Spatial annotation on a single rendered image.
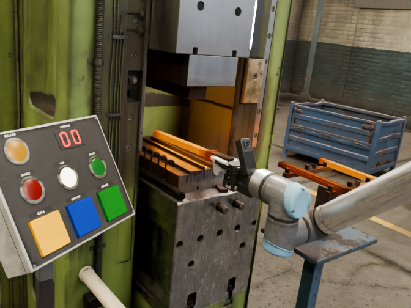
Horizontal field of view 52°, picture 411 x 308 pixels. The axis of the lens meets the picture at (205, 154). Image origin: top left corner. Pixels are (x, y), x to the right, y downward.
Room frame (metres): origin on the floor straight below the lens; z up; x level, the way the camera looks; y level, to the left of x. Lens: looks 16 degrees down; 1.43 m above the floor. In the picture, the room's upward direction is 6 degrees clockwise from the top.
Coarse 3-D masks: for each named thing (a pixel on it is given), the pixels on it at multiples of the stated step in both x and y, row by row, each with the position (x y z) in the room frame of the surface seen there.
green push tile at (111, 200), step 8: (96, 192) 0.93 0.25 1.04; (104, 192) 0.94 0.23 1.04; (112, 192) 0.96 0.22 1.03; (104, 200) 0.92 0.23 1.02; (112, 200) 0.95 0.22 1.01; (120, 200) 0.97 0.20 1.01; (104, 208) 0.91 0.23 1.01; (112, 208) 0.93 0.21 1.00; (120, 208) 0.96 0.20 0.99; (112, 216) 0.92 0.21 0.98
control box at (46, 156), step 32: (32, 128) 0.87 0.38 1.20; (64, 128) 0.94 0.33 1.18; (96, 128) 1.03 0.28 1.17; (0, 160) 0.77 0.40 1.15; (32, 160) 0.83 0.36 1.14; (64, 160) 0.90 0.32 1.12; (0, 192) 0.73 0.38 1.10; (64, 192) 0.85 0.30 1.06; (0, 224) 0.73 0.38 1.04; (64, 224) 0.81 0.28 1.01; (0, 256) 0.73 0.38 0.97; (32, 256) 0.71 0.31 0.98
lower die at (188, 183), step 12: (144, 144) 1.57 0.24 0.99; (156, 144) 1.56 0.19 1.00; (156, 156) 1.46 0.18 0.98; (168, 156) 1.44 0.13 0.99; (180, 156) 1.44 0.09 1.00; (156, 168) 1.38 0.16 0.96; (168, 168) 1.34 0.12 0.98; (180, 168) 1.34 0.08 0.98; (192, 168) 1.34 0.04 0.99; (204, 168) 1.34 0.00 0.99; (168, 180) 1.32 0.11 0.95; (180, 180) 1.28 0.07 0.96; (192, 180) 1.31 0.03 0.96; (204, 180) 1.35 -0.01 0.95; (216, 180) 1.38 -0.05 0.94
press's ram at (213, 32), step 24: (168, 0) 1.29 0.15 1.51; (192, 0) 1.27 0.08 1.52; (216, 0) 1.33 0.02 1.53; (240, 0) 1.39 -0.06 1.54; (168, 24) 1.28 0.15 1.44; (192, 24) 1.27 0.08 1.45; (216, 24) 1.33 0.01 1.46; (240, 24) 1.40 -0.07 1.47; (168, 48) 1.27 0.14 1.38; (192, 48) 1.28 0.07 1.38; (216, 48) 1.34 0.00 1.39; (240, 48) 1.41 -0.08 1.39
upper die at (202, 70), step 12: (156, 60) 1.41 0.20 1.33; (168, 60) 1.36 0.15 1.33; (180, 60) 1.31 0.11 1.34; (192, 60) 1.28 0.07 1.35; (204, 60) 1.31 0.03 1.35; (216, 60) 1.34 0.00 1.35; (228, 60) 1.38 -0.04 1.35; (156, 72) 1.41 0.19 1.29; (168, 72) 1.35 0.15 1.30; (180, 72) 1.30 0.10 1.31; (192, 72) 1.29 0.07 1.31; (204, 72) 1.32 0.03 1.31; (216, 72) 1.35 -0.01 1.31; (228, 72) 1.38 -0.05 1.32; (192, 84) 1.29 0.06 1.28; (204, 84) 1.32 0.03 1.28; (216, 84) 1.35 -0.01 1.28; (228, 84) 1.38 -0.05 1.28
